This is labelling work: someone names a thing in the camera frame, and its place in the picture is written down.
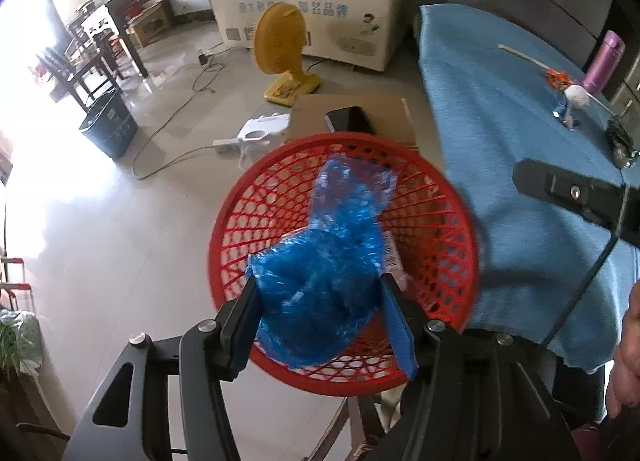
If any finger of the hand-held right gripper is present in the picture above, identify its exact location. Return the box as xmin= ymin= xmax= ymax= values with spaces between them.
xmin=513 ymin=158 xmax=640 ymax=244

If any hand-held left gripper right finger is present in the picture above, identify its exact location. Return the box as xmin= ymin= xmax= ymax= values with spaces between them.
xmin=379 ymin=273 xmax=581 ymax=461

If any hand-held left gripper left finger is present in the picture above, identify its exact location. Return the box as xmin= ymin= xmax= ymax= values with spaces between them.
xmin=62 ymin=277 xmax=261 ymax=461

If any black plastic bag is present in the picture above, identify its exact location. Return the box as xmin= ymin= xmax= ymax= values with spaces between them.
xmin=606 ymin=114 xmax=640 ymax=168

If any blue foil wrapper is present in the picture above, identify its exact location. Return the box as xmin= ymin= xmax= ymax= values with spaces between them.
xmin=552 ymin=98 xmax=581 ymax=132

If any blue plastic bag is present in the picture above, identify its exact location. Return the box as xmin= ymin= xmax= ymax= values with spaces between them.
xmin=247 ymin=156 xmax=401 ymax=369

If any white paper ball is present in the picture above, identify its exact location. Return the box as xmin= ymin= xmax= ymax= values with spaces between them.
xmin=564 ymin=84 xmax=591 ymax=107

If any red plastic basket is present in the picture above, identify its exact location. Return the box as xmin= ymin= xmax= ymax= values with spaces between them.
xmin=207 ymin=132 xmax=481 ymax=398

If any person's right hand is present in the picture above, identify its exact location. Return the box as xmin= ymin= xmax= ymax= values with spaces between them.
xmin=605 ymin=282 xmax=640 ymax=419

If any blue tablecloth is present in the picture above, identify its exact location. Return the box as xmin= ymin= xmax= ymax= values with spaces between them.
xmin=412 ymin=2 xmax=640 ymax=374

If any purple thermos bottle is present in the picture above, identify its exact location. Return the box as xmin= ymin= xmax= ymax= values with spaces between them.
xmin=582 ymin=30 xmax=626 ymax=94

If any thin white rod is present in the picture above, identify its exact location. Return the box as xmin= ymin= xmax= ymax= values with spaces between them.
xmin=498 ymin=44 xmax=616 ymax=114

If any white power strip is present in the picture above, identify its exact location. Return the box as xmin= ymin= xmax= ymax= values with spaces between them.
xmin=212 ymin=137 xmax=246 ymax=158

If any brown cardboard box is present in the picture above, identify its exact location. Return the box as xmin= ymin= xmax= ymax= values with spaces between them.
xmin=285 ymin=94 xmax=418 ymax=147

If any black phone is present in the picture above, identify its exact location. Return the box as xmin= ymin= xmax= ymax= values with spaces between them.
xmin=325 ymin=106 xmax=373 ymax=134

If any green plant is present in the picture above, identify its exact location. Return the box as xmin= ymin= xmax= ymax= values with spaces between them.
xmin=0 ymin=308 xmax=43 ymax=382

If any black waste bin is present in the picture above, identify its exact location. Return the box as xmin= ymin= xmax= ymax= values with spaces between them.
xmin=78 ymin=88 xmax=139 ymax=159

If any yellow electric fan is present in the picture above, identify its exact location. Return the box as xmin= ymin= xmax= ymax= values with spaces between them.
xmin=251 ymin=2 xmax=321 ymax=104

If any dark wooden chair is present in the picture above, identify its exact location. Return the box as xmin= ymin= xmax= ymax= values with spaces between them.
xmin=37 ymin=31 xmax=126 ymax=112

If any floor power cable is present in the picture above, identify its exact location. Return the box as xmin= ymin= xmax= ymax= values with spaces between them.
xmin=131 ymin=54 xmax=236 ymax=179

